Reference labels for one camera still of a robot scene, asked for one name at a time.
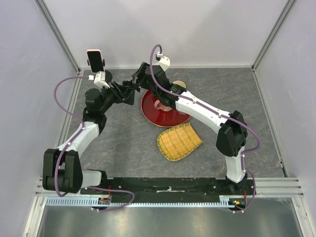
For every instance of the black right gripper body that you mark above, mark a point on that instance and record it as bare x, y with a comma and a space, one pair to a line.
144, 83

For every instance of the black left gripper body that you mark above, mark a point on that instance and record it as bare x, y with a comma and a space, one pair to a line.
117, 97

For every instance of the pink-cased smartphone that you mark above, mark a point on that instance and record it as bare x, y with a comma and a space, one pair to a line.
95, 60

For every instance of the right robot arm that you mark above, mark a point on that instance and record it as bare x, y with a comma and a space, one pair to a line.
229, 127

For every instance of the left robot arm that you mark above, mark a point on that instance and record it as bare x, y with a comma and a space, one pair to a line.
62, 171

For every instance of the pink floral mug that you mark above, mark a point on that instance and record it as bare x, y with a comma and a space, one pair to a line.
159, 106

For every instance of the cream cup with dark rim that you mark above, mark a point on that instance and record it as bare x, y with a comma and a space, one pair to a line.
180, 83

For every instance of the round red tray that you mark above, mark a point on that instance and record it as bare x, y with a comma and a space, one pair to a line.
158, 117

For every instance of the woven bamboo mat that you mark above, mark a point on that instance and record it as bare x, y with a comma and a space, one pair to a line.
178, 142

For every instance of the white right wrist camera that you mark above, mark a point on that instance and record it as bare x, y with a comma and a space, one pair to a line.
162, 61

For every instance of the grey slotted cable duct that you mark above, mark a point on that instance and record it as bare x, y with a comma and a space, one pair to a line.
97, 202

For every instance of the aluminium frame rail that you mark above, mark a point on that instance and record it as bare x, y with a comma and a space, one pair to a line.
278, 188

